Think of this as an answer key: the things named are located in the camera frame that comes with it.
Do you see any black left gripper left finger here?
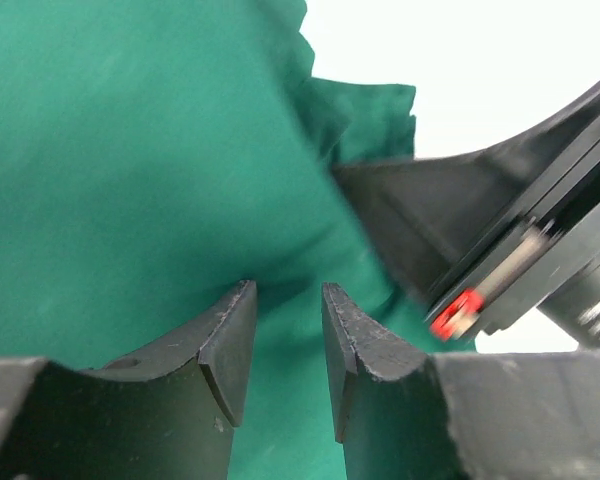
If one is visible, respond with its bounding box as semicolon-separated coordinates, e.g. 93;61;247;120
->
0;281;257;479

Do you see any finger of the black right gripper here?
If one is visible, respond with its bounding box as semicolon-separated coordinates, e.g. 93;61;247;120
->
332;81;600;300

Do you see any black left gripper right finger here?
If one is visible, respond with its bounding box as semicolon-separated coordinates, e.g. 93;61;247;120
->
322;283;600;479

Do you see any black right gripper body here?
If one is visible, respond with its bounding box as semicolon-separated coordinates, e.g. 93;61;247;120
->
428;169;600;346

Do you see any green surgical drape cloth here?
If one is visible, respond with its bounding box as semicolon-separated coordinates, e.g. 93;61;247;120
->
0;0;476;480

